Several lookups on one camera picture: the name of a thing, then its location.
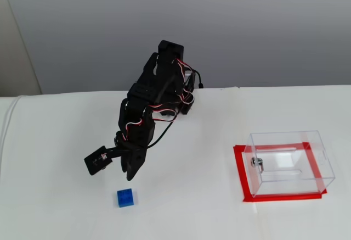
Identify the red white black servo cable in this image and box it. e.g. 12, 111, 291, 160
123, 118, 144, 143
149, 91, 195, 123
175, 58, 194, 87

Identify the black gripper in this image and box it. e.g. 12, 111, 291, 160
114, 110, 156, 182

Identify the red tape square outline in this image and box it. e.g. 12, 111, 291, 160
233, 142, 329, 203

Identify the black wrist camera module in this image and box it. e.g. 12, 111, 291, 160
83, 146, 114, 176

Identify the thin black camera cable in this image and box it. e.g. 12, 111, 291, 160
146, 69, 204, 150

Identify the blue lego brick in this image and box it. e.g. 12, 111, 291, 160
117, 188, 136, 209

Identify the silver box lock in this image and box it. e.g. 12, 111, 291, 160
250, 157, 265, 173

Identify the transparent plastic box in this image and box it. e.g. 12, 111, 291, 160
244, 130, 336, 199

